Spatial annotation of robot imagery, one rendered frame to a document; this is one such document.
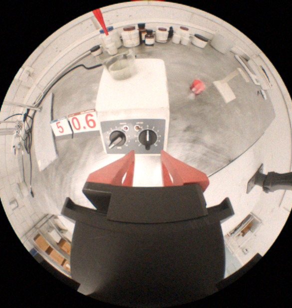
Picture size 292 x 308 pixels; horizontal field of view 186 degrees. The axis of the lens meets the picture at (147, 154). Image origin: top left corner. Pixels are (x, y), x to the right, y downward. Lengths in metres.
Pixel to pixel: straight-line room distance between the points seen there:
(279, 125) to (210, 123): 1.29
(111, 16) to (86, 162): 0.60
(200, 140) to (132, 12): 0.60
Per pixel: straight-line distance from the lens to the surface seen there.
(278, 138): 1.52
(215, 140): 0.30
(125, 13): 0.55
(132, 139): 0.19
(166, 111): 0.18
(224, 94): 0.38
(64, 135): 0.34
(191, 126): 0.26
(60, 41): 0.56
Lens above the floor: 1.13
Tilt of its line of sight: 84 degrees down
